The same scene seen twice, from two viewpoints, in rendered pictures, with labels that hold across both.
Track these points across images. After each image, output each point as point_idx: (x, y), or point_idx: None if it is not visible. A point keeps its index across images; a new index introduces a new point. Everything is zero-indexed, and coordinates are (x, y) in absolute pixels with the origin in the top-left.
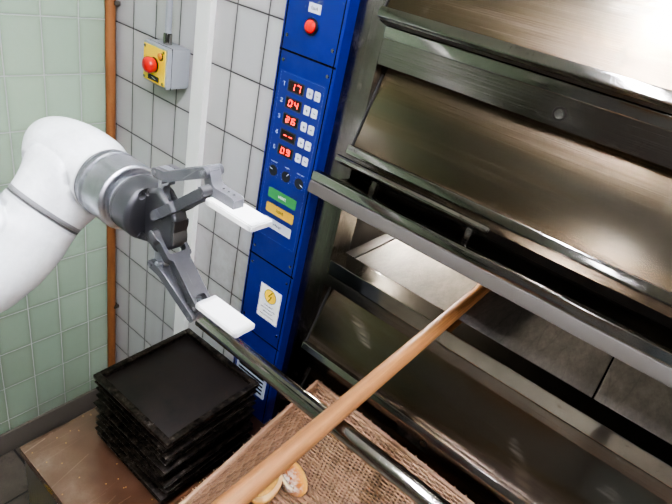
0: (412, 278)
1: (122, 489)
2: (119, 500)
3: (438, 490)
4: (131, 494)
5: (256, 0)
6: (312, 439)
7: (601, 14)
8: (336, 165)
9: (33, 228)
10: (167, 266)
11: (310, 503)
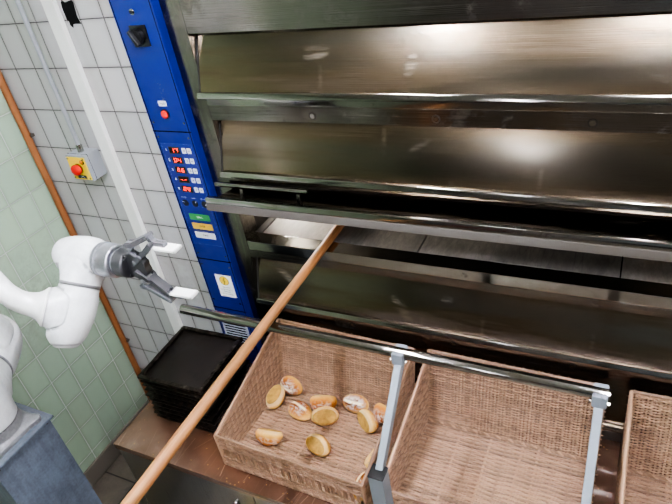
0: (302, 229)
1: (188, 437)
2: (189, 443)
3: None
4: (195, 437)
5: (125, 106)
6: (258, 335)
7: (303, 63)
8: None
9: (81, 294)
10: (149, 284)
11: (308, 395)
